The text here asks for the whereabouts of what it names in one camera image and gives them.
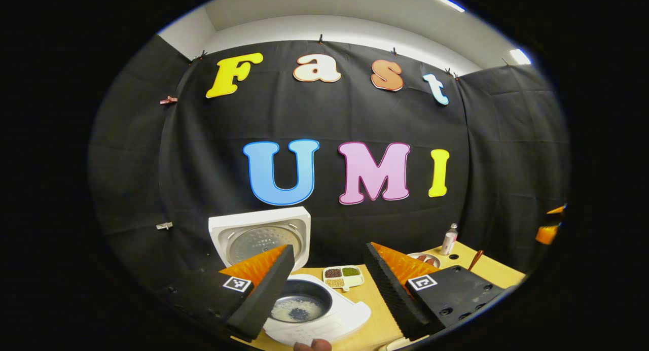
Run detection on clear plastic container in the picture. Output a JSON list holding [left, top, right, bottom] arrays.
[[378, 335, 425, 351]]

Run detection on white divided bean dish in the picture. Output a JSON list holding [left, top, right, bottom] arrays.
[[322, 265, 365, 292]]

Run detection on white rice cooker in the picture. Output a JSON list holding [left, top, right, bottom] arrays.
[[208, 206, 372, 347]]

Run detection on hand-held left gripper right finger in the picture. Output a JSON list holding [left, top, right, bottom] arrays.
[[365, 242, 518, 341]]

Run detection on black backdrop cloth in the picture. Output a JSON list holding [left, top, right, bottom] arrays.
[[87, 34, 571, 311]]

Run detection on small pink label bottle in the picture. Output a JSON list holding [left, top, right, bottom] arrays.
[[440, 223, 458, 256]]

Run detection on rice grains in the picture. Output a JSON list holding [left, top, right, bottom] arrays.
[[271, 298, 325, 322]]

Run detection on white round plate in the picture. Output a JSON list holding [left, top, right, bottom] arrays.
[[407, 253, 441, 269]]

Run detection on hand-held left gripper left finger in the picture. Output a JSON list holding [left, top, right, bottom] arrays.
[[152, 244, 296, 341]]

